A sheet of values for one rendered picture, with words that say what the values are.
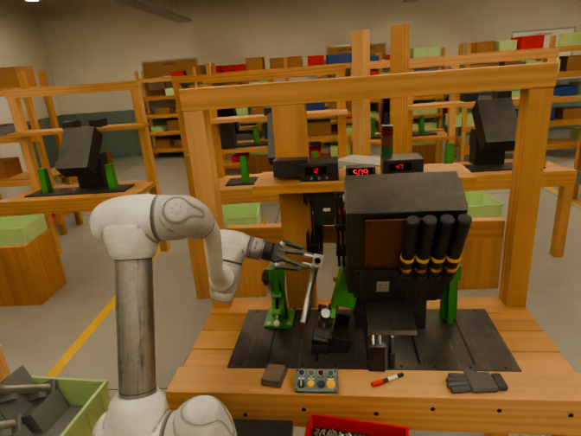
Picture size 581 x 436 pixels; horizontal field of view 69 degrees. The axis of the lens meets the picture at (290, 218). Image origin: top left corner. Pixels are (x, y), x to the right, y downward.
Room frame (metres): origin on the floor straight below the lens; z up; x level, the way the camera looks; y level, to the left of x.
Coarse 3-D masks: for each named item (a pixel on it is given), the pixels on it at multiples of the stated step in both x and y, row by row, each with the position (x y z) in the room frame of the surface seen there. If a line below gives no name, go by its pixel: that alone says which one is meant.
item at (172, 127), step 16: (144, 80) 11.03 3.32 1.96; (160, 80) 11.00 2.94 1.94; (256, 80) 10.88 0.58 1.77; (160, 96) 11.05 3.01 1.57; (160, 112) 11.13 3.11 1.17; (176, 112) 11.08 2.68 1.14; (160, 128) 11.10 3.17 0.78; (176, 128) 11.09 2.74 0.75; (240, 128) 10.85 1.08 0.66; (160, 144) 11.14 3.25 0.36; (176, 144) 11.10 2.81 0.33
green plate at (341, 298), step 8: (344, 272) 1.41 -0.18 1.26; (336, 280) 1.51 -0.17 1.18; (344, 280) 1.42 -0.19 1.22; (336, 288) 1.44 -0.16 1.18; (344, 288) 1.42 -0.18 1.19; (336, 296) 1.41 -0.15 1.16; (344, 296) 1.42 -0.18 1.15; (352, 296) 1.42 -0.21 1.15; (336, 304) 1.41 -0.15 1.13; (344, 304) 1.42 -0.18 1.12; (352, 304) 1.42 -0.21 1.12
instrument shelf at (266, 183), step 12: (432, 168) 1.78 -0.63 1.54; (444, 168) 1.76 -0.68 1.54; (456, 168) 1.75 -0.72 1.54; (264, 180) 1.79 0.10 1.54; (276, 180) 1.78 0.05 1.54; (288, 180) 1.76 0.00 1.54; (468, 180) 1.60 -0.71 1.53; (264, 192) 1.70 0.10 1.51; (276, 192) 1.70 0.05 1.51; (288, 192) 1.69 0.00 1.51; (300, 192) 1.68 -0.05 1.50; (312, 192) 1.68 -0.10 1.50
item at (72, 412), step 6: (72, 408) 1.28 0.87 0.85; (78, 408) 1.28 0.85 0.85; (66, 414) 1.25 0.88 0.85; (72, 414) 1.25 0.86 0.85; (0, 420) 1.25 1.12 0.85; (60, 420) 1.22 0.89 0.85; (66, 420) 1.22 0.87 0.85; (54, 426) 1.20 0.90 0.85; (60, 426) 1.19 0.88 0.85; (66, 426) 1.19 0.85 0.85; (48, 432) 1.17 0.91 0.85; (54, 432) 1.17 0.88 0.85; (60, 432) 1.17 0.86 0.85
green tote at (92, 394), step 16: (64, 384) 1.31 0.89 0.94; (80, 384) 1.30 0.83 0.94; (96, 384) 1.28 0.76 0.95; (80, 400) 1.30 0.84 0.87; (96, 400) 1.21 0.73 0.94; (0, 416) 1.26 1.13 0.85; (80, 416) 1.12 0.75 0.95; (96, 416) 1.19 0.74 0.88; (64, 432) 1.05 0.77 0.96; (80, 432) 1.11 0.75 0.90
